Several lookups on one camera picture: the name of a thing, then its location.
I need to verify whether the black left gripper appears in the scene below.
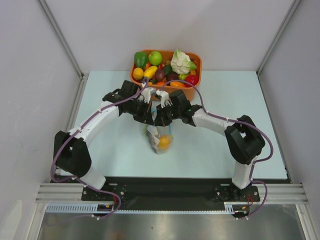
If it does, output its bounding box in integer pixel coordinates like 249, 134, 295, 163
127, 99, 154, 126

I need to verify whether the grey fake fish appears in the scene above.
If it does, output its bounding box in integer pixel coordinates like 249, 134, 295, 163
145, 125, 160, 154

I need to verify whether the clear zip top bag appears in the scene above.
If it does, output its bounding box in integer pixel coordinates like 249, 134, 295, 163
142, 107, 175, 156

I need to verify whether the orange fake orange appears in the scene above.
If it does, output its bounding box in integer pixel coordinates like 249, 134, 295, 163
157, 135, 172, 151

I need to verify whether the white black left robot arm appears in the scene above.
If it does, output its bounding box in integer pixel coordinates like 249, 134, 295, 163
50, 77, 156, 200

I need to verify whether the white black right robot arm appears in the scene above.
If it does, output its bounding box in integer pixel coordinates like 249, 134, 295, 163
154, 90, 266, 201

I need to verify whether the orange fake mango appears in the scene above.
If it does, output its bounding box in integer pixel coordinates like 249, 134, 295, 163
169, 81, 186, 88

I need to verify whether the dark purple fake fruit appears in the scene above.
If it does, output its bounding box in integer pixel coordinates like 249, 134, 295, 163
154, 69, 166, 82

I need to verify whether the yellow fake mango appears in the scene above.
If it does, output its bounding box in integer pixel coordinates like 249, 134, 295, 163
143, 65, 158, 80

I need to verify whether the yellow fake lemon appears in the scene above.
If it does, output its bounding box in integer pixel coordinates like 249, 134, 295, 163
132, 67, 144, 81

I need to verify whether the dark green fake avocado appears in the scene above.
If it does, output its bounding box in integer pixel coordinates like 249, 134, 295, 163
163, 64, 173, 76

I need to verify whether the red fake apple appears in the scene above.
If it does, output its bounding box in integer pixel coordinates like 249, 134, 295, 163
184, 74, 199, 87

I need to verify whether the green fake bell pepper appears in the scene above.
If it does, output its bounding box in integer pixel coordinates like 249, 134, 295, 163
134, 51, 148, 69

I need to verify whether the green fake apple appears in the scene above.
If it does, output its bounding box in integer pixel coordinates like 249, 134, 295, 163
148, 51, 163, 66

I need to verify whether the white green fake cabbage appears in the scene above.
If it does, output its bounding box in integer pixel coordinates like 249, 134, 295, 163
170, 49, 197, 75

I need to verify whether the orange plastic basket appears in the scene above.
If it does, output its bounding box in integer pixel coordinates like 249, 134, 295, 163
130, 49, 202, 101

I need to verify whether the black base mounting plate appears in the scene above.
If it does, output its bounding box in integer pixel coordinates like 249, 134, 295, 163
49, 174, 292, 212

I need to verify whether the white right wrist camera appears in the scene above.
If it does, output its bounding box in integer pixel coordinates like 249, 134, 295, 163
155, 90, 170, 108

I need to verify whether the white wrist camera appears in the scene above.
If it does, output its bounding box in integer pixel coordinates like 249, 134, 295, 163
155, 90, 170, 108
139, 83, 157, 103

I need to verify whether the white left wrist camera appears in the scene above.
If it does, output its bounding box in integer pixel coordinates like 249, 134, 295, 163
139, 83, 157, 103

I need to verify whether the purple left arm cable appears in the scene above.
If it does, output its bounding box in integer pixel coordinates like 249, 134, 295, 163
50, 76, 151, 222

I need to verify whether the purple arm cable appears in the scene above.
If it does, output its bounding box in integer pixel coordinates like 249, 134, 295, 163
157, 79, 275, 221
50, 76, 151, 222

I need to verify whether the grey slotted cable duct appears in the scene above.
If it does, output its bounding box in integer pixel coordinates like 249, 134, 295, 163
46, 202, 249, 215

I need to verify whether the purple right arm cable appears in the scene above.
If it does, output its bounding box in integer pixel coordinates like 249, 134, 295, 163
157, 79, 275, 221

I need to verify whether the left aluminium corner post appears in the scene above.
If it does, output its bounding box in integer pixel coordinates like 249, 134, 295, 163
36, 0, 85, 80

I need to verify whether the aluminium corner post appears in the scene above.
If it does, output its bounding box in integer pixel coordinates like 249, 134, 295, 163
36, 0, 85, 80
256, 0, 302, 76

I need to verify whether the aluminium front frame rail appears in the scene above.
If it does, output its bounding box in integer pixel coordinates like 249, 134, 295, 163
35, 183, 308, 204

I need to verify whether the right aluminium corner post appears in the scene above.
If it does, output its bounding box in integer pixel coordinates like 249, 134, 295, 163
256, 0, 302, 76

